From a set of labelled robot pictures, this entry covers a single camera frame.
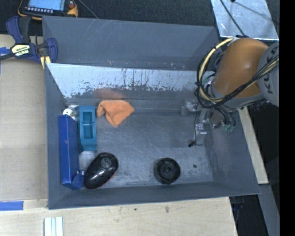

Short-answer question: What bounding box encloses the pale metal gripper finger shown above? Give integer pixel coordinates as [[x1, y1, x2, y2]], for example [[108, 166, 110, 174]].
[[181, 100, 200, 116], [194, 123, 208, 146]]

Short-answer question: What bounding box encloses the black round disc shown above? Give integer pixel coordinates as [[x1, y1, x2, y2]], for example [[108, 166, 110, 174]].
[[153, 157, 181, 185]]

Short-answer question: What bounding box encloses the grey metal bin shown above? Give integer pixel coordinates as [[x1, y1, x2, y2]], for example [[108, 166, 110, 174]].
[[41, 15, 262, 210]]

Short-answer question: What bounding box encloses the orange cloth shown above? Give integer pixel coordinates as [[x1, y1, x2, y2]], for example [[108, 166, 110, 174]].
[[96, 99, 136, 128]]

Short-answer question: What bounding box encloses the black glossy oval object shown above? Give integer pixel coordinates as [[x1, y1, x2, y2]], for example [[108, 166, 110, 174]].
[[83, 152, 119, 191]]

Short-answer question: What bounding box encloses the teal blue hollow block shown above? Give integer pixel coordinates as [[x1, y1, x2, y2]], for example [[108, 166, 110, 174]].
[[78, 105, 98, 152]]

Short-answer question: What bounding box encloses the dark blue long box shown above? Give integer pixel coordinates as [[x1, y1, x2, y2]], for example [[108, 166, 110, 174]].
[[58, 114, 85, 191]]

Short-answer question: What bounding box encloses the pale wood board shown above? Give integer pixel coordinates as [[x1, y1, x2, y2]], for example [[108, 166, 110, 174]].
[[0, 59, 49, 202]]

